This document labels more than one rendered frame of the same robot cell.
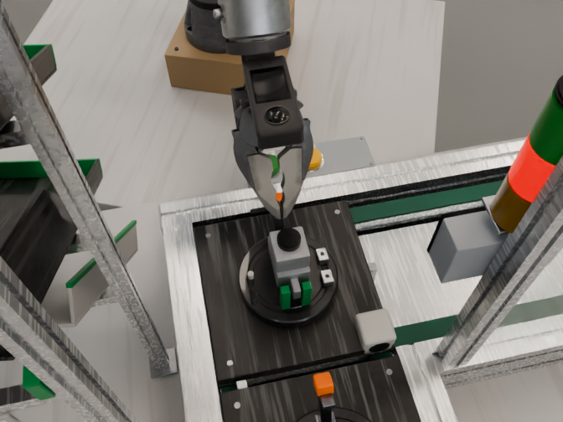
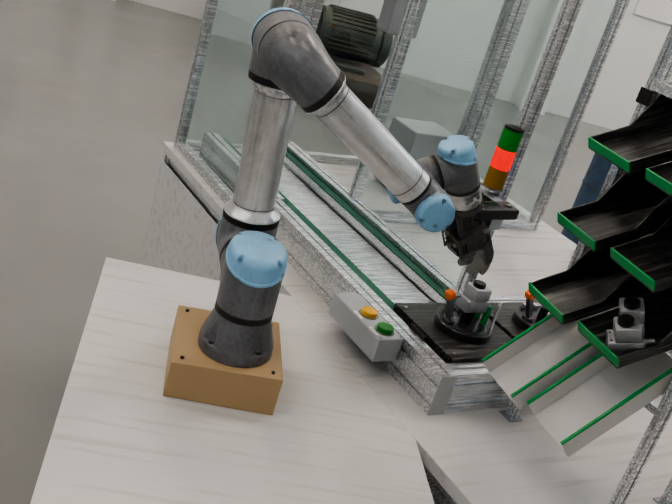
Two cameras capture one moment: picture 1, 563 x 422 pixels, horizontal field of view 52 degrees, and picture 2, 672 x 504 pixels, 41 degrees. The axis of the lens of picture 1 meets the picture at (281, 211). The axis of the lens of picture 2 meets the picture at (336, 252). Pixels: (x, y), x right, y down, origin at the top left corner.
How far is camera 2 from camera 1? 2.19 m
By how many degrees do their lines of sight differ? 84
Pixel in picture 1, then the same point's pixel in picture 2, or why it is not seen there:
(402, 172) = (356, 284)
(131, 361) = (519, 429)
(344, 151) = (352, 300)
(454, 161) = (339, 266)
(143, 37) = (202, 437)
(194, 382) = not seen: hidden behind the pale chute
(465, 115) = not seen: outside the picture
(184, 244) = (463, 366)
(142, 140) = (344, 432)
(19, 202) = (571, 300)
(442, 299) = (419, 299)
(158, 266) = (452, 419)
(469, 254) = not seen: hidden behind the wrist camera
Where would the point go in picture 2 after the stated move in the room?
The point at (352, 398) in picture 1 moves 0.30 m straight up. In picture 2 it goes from (505, 317) to (549, 209)
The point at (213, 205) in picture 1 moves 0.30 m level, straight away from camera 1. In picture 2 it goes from (426, 355) to (310, 360)
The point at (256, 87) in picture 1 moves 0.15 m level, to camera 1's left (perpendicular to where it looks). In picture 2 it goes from (494, 208) to (526, 238)
